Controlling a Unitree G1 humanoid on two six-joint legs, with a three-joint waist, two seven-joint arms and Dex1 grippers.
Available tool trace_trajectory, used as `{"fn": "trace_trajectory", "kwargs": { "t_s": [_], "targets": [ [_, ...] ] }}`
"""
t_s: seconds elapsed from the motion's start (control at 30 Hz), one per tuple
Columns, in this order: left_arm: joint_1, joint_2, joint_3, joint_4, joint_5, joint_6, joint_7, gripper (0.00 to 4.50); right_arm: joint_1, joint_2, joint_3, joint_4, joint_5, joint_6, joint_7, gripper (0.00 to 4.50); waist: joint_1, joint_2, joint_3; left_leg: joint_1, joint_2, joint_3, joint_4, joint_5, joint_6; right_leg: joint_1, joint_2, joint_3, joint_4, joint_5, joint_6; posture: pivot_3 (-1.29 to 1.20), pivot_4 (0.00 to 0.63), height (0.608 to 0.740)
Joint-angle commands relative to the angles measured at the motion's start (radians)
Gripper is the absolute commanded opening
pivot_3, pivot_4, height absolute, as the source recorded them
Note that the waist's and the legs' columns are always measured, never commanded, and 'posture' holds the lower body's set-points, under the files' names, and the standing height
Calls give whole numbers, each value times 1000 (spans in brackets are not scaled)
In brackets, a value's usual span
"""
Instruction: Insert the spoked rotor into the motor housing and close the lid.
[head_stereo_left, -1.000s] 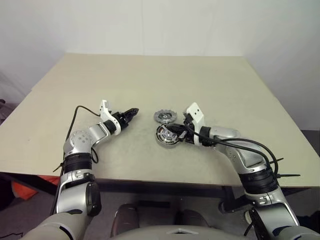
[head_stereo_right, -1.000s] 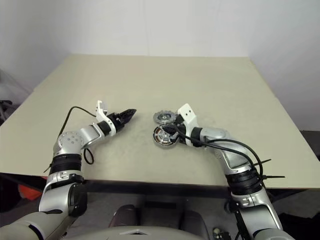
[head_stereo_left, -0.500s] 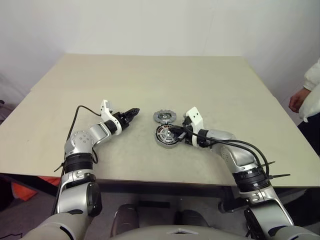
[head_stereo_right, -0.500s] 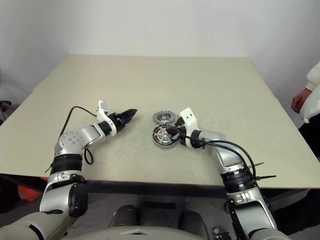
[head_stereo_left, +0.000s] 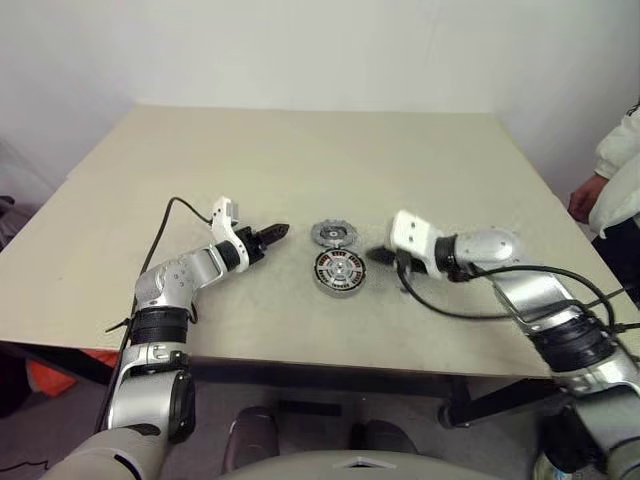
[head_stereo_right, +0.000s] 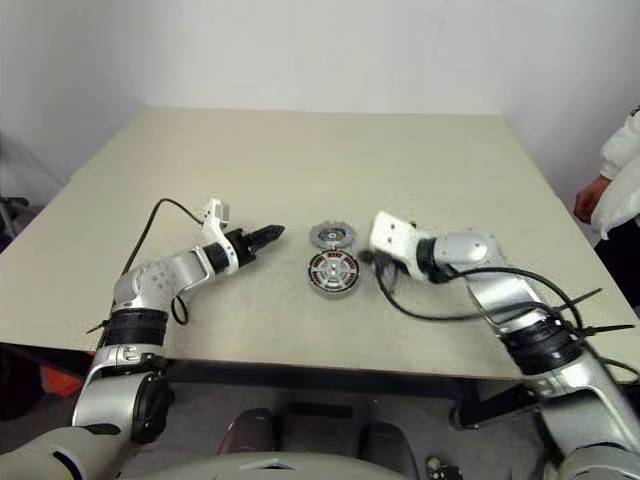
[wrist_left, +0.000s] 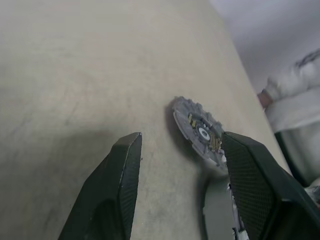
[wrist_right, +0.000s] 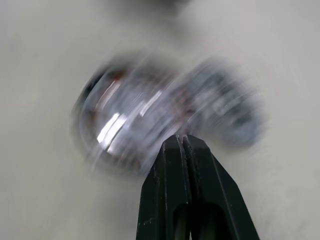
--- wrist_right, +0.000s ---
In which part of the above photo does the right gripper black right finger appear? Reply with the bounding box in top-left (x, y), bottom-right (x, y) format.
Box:
top-left (183, 133), bottom-right (261, 240)

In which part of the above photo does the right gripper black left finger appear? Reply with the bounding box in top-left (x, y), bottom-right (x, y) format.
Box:
top-left (136, 134), bottom-right (193, 240)

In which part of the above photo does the blurry grey-blue round object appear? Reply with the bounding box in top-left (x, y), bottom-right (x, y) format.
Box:
top-left (174, 57), bottom-right (266, 151)

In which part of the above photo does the motor stator with copper windings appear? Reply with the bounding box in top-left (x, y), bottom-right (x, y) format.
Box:
top-left (71, 54), bottom-right (195, 177)

